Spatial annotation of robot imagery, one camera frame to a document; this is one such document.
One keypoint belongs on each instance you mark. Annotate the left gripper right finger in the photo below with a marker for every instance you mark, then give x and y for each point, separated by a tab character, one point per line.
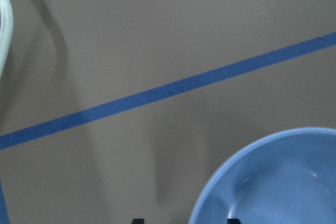
233	221

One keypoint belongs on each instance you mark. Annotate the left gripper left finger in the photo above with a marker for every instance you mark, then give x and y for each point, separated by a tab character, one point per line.
138	221

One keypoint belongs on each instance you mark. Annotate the blue bowl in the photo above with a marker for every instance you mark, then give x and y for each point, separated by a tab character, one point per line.
287	177

